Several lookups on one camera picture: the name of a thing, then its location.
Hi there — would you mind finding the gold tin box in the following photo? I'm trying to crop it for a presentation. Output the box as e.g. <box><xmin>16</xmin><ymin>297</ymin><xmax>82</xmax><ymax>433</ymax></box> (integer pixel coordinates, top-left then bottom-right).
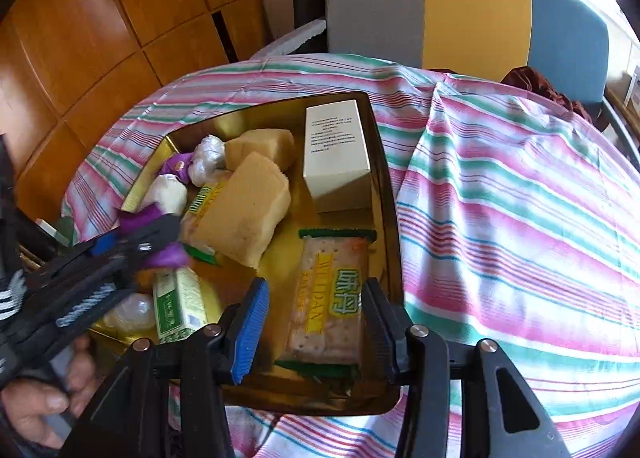
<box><xmin>90</xmin><ymin>92</ymin><xmax>405</xmax><ymax>417</ymax></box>

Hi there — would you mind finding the white foam piece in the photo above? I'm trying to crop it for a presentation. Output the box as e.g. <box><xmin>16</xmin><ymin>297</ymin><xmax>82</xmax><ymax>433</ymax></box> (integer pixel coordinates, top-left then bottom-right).
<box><xmin>250</xmin><ymin>18</ymin><xmax>329</xmax><ymax>59</ymax></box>

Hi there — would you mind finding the person's left hand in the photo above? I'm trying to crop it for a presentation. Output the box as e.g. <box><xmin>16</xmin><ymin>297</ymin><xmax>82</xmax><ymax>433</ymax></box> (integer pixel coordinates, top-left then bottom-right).
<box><xmin>0</xmin><ymin>335</ymin><xmax>102</xmax><ymax>450</ymax></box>

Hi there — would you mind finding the beige towel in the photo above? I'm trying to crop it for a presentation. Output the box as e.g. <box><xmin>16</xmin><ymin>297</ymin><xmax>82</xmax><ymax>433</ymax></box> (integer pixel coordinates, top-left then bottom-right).
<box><xmin>142</xmin><ymin>174</ymin><xmax>189</xmax><ymax>217</ymax></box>

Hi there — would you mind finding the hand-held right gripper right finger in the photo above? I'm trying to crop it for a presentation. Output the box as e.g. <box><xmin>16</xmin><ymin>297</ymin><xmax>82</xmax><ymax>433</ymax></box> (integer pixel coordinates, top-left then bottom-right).
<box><xmin>361</xmin><ymin>278</ymin><xmax>571</xmax><ymax>458</ymax></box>

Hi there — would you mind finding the dark red cloth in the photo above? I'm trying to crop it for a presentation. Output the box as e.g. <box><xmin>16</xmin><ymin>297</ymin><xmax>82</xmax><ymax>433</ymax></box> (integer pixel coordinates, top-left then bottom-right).
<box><xmin>500</xmin><ymin>66</ymin><xmax>594</xmax><ymax>125</ymax></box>

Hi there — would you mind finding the purple snack packet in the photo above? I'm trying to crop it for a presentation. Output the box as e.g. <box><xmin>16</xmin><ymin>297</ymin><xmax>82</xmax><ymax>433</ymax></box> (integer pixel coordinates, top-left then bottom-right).
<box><xmin>116</xmin><ymin>203</ymin><xmax>189</xmax><ymax>271</ymax></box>
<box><xmin>160</xmin><ymin>152</ymin><xmax>194</xmax><ymax>184</ymax></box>

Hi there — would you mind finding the grey yellow blue chair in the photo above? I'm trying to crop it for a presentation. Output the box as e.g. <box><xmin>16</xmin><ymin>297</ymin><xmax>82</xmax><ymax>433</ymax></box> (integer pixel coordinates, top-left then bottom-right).
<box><xmin>324</xmin><ymin>0</ymin><xmax>640</xmax><ymax>169</ymax></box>

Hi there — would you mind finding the small white plastic bundle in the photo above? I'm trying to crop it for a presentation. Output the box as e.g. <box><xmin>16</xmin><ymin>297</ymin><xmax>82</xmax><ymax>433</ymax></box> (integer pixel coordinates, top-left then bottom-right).
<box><xmin>187</xmin><ymin>134</ymin><xmax>226</xmax><ymax>187</ymax></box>

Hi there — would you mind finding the cracker packet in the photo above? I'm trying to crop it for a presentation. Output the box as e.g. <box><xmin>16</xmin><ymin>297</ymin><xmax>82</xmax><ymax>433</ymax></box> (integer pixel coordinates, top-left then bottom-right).
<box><xmin>274</xmin><ymin>227</ymin><xmax>377</xmax><ymax>380</ymax></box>
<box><xmin>179</xmin><ymin>182</ymin><xmax>231</xmax><ymax>267</ymax></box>

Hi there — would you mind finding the wooden wardrobe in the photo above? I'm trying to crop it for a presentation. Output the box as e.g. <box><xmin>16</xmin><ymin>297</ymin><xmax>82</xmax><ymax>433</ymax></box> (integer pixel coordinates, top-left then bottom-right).
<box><xmin>0</xmin><ymin>0</ymin><xmax>274</xmax><ymax>225</ymax></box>

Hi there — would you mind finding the green glass side table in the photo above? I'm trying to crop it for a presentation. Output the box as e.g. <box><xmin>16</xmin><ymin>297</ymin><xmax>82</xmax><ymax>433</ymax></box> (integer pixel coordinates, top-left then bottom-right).
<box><xmin>35</xmin><ymin>218</ymin><xmax>77</xmax><ymax>247</ymax></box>

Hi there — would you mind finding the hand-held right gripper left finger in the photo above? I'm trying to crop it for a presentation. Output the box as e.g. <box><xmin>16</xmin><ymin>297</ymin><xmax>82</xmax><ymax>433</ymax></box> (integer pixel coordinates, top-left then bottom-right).
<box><xmin>60</xmin><ymin>278</ymin><xmax>271</xmax><ymax>458</ymax></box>

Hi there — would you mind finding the striped tablecloth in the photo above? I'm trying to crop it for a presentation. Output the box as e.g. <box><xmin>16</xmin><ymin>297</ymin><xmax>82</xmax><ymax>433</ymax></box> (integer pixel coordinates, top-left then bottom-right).
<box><xmin>60</xmin><ymin>54</ymin><xmax>640</xmax><ymax>458</ymax></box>

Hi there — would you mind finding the green carton box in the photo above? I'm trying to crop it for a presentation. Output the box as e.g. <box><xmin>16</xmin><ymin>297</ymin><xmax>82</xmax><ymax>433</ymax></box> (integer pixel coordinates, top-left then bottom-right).
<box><xmin>152</xmin><ymin>267</ymin><xmax>210</xmax><ymax>345</ymax></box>

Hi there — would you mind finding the yellow sponge block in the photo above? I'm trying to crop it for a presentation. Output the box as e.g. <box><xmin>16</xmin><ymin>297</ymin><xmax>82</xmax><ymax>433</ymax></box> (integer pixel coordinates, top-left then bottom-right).
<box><xmin>224</xmin><ymin>129</ymin><xmax>296</xmax><ymax>174</ymax></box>
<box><xmin>192</xmin><ymin>152</ymin><xmax>292</xmax><ymax>270</ymax></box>

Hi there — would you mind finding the white carton box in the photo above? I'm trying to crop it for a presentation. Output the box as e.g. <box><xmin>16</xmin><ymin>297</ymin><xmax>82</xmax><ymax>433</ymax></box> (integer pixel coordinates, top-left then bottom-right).
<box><xmin>303</xmin><ymin>99</ymin><xmax>374</xmax><ymax>214</ymax></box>

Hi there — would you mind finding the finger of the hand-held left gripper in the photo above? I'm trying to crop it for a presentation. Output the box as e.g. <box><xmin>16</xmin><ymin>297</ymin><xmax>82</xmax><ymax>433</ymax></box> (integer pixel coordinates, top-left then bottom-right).
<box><xmin>75</xmin><ymin>215</ymin><xmax>181</xmax><ymax>269</ymax></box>
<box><xmin>29</xmin><ymin>257</ymin><xmax>147</xmax><ymax>335</ymax></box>

